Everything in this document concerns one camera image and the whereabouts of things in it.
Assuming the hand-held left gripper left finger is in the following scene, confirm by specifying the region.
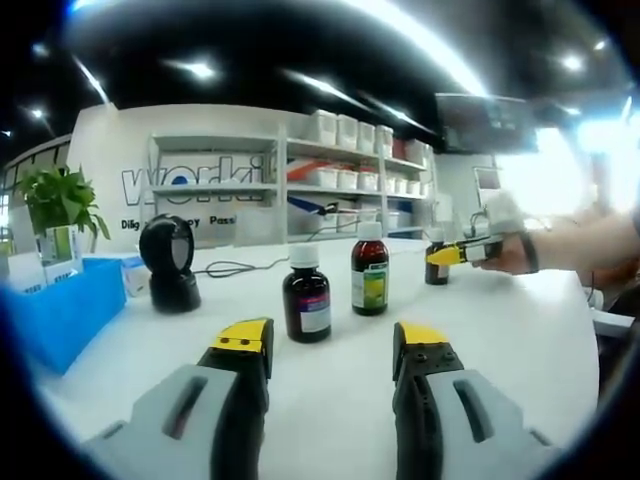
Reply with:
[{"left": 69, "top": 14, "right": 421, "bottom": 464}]
[{"left": 83, "top": 316, "right": 275, "bottom": 480}]

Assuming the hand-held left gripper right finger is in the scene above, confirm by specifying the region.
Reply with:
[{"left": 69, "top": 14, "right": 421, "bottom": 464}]
[{"left": 392, "top": 321, "right": 555, "bottom": 480}]

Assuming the small brown medicine bottle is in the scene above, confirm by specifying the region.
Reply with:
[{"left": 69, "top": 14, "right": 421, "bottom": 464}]
[{"left": 424, "top": 227, "right": 451, "bottom": 286}]

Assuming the tall green-label medicine bottle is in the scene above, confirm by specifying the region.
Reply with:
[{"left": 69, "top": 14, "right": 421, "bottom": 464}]
[{"left": 350, "top": 222, "right": 390, "bottom": 317}]

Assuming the wide brown medicine bottle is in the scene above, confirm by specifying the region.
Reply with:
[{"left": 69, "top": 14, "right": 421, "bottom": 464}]
[{"left": 282, "top": 244, "right": 332, "bottom": 344}]

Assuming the person's right hand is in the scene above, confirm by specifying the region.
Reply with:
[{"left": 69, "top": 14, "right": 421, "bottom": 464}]
[{"left": 482, "top": 233, "right": 540, "bottom": 275}]

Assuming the small display screen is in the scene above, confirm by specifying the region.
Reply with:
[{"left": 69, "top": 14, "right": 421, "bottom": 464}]
[{"left": 472, "top": 167, "right": 501, "bottom": 206}]

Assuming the black round barcode scanner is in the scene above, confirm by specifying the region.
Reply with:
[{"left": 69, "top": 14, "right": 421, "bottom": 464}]
[{"left": 138, "top": 214, "right": 202, "bottom": 315}]

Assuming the white table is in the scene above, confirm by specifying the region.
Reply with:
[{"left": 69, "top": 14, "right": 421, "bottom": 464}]
[{"left": 29, "top": 234, "right": 601, "bottom": 480}]

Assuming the grey metal shelf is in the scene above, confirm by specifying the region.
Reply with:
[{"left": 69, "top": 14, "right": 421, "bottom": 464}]
[
  {"left": 144, "top": 132, "right": 286, "bottom": 249},
  {"left": 277, "top": 124, "right": 441, "bottom": 241}
]

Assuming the small blue white carton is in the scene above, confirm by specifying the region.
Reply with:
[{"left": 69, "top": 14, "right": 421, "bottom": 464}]
[{"left": 121, "top": 253, "right": 151, "bottom": 299}]

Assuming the group of white storage boxes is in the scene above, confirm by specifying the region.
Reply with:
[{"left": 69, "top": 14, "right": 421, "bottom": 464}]
[{"left": 304, "top": 110, "right": 436, "bottom": 234}]

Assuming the blue plastic bin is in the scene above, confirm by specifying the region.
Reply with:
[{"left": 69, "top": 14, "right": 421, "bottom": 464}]
[{"left": 0, "top": 257, "right": 127, "bottom": 376}]

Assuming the white flat box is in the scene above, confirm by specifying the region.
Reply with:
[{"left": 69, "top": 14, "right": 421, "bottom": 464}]
[{"left": 592, "top": 309, "right": 640, "bottom": 341}]

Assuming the green white carton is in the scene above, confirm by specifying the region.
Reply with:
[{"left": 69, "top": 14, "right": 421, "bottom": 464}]
[{"left": 47, "top": 224, "right": 84, "bottom": 274}]

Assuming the green potted plant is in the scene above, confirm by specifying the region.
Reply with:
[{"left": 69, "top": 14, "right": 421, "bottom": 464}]
[{"left": 17, "top": 164, "right": 111, "bottom": 251}]

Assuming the black wrist strap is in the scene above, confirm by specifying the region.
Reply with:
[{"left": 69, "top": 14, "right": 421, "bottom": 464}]
[{"left": 519, "top": 232, "right": 541, "bottom": 275}]

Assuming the dark wall monitor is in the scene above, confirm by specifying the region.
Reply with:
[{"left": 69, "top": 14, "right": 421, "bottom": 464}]
[{"left": 434, "top": 93, "right": 539, "bottom": 154}]

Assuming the black cable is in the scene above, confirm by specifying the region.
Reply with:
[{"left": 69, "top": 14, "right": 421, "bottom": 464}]
[{"left": 192, "top": 209, "right": 374, "bottom": 276}]

